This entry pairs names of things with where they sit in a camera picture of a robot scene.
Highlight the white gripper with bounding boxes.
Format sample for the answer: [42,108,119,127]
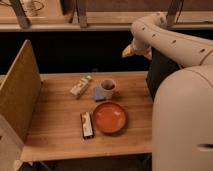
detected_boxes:
[122,38,152,60]

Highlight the orange ceramic bowl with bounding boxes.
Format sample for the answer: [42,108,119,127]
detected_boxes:
[92,102,127,134]

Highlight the black rectangular snack box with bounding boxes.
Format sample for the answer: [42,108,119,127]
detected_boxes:
[80,112,94,139]

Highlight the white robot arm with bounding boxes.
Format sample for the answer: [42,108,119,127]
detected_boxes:
[122,12,213,67]

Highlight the right dark divider panel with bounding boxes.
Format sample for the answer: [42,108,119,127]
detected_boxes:
[146,49,180,98]

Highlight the white mug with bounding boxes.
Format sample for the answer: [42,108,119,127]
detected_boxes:
[100,79,116,100]

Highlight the left wooden divider panel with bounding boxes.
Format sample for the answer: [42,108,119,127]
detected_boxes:
[0,39,43,171]

